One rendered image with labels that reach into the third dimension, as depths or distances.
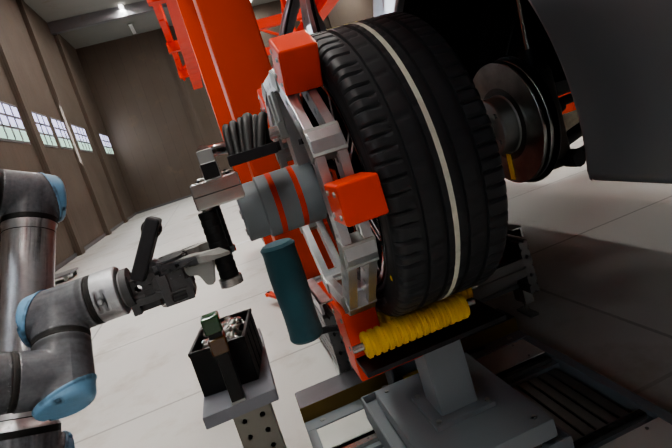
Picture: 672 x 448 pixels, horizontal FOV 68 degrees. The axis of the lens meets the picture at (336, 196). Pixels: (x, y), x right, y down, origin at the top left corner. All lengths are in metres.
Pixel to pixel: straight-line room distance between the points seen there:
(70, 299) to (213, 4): 1.02
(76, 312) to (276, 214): 0.41
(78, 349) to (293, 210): 0.47
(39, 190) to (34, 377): 0.56
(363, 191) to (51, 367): 0.55
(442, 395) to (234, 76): 1.08
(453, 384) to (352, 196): 0.66
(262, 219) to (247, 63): 0.69
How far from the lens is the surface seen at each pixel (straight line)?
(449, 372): 1.30
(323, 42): 1.00
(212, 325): 1.16
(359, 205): 0.79
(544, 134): 1.25
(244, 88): 1.62
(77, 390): 0.91
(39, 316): 0.98
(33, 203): 1.34
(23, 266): 1.30
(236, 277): 0.95
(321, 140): 0.87
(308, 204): 1.07
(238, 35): 1.65
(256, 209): 1.06
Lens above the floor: 0.97
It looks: 8 degrees down
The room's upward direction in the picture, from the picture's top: 17 degrees counter-clockwise
